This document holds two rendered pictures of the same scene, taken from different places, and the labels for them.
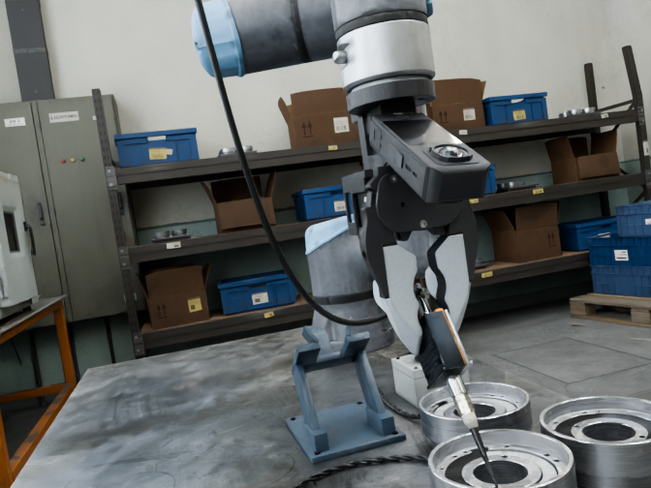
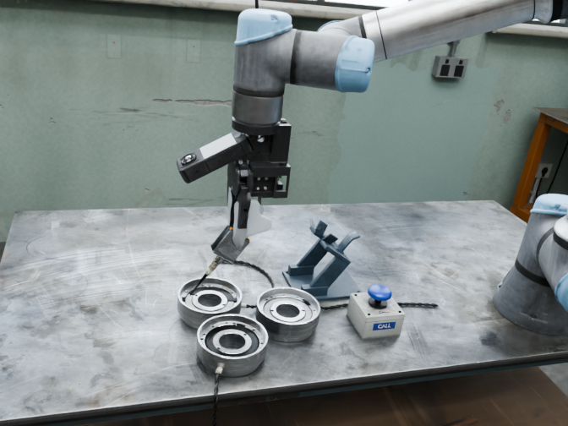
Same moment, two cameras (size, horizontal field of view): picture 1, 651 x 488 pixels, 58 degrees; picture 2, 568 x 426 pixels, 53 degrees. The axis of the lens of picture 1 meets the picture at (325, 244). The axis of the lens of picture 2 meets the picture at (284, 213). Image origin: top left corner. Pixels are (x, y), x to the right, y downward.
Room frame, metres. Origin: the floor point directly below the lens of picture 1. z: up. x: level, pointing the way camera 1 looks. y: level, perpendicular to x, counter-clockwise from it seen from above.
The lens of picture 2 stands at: (0.46, -0.90, 1.37)
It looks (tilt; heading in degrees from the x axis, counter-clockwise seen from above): 25 degrees down; 85
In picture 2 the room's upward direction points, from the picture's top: 7 degrees clockwise
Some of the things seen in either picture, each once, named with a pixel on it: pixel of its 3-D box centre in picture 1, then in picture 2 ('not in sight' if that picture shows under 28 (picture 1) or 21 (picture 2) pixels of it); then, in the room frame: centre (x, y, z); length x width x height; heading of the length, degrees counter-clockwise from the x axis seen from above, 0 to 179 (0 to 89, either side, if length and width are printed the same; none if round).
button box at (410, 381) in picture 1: (428, 374); (378, 313); (0.71, -0.10, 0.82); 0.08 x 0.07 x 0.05; 14
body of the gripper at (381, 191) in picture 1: (395, 166); (257, 157); (0.48, -0.07, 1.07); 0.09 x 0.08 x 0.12; 15
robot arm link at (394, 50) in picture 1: (383, 65); (256, 106); (0.48, -0.07, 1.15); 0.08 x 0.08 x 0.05
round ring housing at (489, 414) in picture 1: (475, 419); (286, 314); (0.56, -0.12, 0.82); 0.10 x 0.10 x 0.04
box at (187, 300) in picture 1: (176, 294); not in sight; (3.95, 1.05, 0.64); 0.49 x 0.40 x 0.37; 109
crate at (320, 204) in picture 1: (332, 201); not in sight; (4.27, -0.10, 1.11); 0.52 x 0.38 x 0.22; 104
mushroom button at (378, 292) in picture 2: not in sight; (378, 301); (0.71, -0.10, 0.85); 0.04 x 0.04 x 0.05
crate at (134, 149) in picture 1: (157, 152); not in sight; (3.98, 1.04, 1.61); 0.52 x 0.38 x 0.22; 107
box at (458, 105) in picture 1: (444, 109); not in sight; (4.50, -1.05, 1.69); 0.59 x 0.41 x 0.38; 109
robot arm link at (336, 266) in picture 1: (343, 252); (563, 234); (1.03, -0.03, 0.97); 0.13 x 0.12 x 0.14; 81
